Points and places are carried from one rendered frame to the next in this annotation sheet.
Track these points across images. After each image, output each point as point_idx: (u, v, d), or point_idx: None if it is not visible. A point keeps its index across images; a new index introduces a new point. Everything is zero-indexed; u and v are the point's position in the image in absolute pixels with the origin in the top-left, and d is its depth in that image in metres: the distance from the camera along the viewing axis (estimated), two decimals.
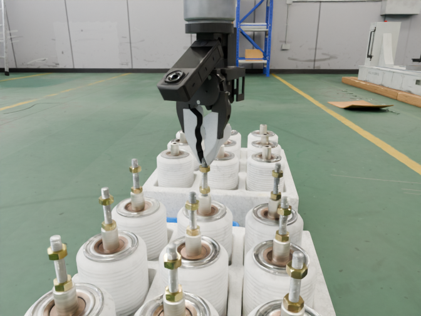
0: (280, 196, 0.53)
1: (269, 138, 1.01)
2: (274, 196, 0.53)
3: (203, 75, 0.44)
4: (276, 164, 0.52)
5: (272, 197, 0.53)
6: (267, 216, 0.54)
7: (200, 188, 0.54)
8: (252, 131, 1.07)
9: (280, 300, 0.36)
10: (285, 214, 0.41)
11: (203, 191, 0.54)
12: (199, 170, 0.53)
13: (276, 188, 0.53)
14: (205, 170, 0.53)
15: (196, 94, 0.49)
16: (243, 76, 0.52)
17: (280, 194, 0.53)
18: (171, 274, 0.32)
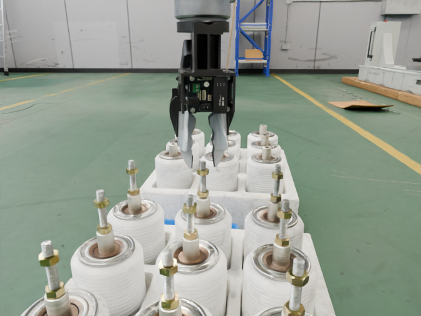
0: (280, 199, 0.52)
1: (269, 138, 1.00)
2: (274, 199, 0.52)
3: None
4: (276, 166, 0.50)
5: (272, 200, 0.52)
6: (267, 219, 0.53)
7: (205, 192, 0.53)
8: (252, 131, 1.05)
9: (280, 307, 0.35)
10: (285, 217, 0.39)
11: (208, 193, 0.54)
12: (203, 174, 0.52)
13: (276, 190, 0.52)
14: (208, 171, 0.53)
15: None
16: (181, 83, 0.42)
17: (280, 197, 0.52)
18: (166, 281, 0.30)
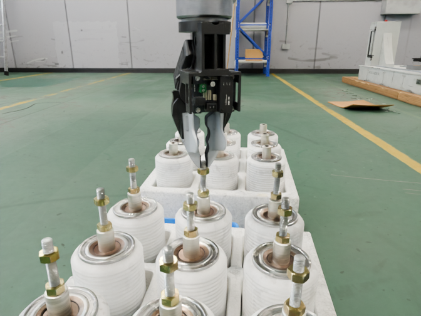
0: (280, 197, 0.52)
1: (269, 137, 1.00)
2: (274, 197, 0.52)
3: (178, 71, 0.51)
4: (276, 164, 0.50)
5: (272, 198, 0.52)
6: (267, 217, 0.53)
7: (198, 189, 0.54)
8: (252, 130, 1.05)
9: (281, 305, 0.35)
10: (286, 215, 0.39)
11: (199, 194, 0.53)
12: (198, 170, 0.53)
13: (276, 188, 0.52)
14: (200, 173, 0.52)
15: None
16: (188, 83, 0.41)
17: (280, 195, 0.52)
18: (166, 278, 0.30)
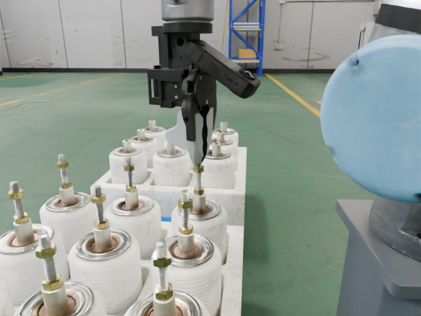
0: (202, 191, 0.54)
1: (228, 135, 1.02)
2: (196, 191, 0.54)
3: None
4: None
5: (195, 192, 0.54)
6: (191, 211, 0.55)
7: (127, 185, 0.56)
8: (213, 129, 1.07)
9: None
10: (185, 207, 0.42)
11: (125, 189, 0.56)
12: (126, 167, 0.55)
13: (198, 183, 0.54)
14: (123, 168, 0.54)
15: (206, 94, 0.48)
16: None
17: (202, 189, 0.54)
18: (45, 263, 0.33)
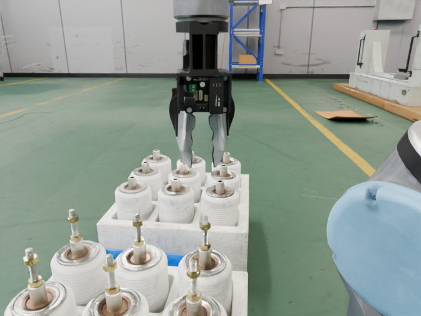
0: None
1: (231, 166, 1.04)
2: (209, 243, 0.57)
3: None
4: (207, 217, 0.55)
5: (209, 245, 0.57)
6: (197, 264, 0.57)
7: (135, 238, 0.58)
8: None
9: None
10: (193, 277, 0.43)
11: (134, 242, 0.57)
12: (135, 221, 0.57)
13: (207, 236, 0.56)
14: (132, 225, 0.56)
15: None
16: (176, 83, 0.42)
17: None
18: None
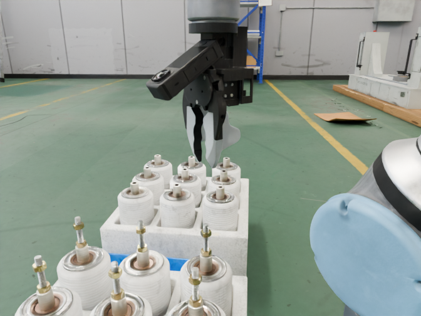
0: None
1: (231, 171, 1.06)
2: (210, 249, 0.59)
3: (192, 75, 0.44)
4: (208, 224, 0.57)
5: (210, 251, 0.59)
6: (198, 270, 0.59)
7: (138, 244, 0.60)
8: (217, 163, 1.11)
9: None
10: (195, 284, 0.46)
11: (137, 249, 0.60)
12: (138, 229, 0.59)
13: (207, 243, 0.58)
14: (136, 232, 0.58)
15: (195, 94, 0.49)
16: (250, 77, 0.49)
17: None
18: None
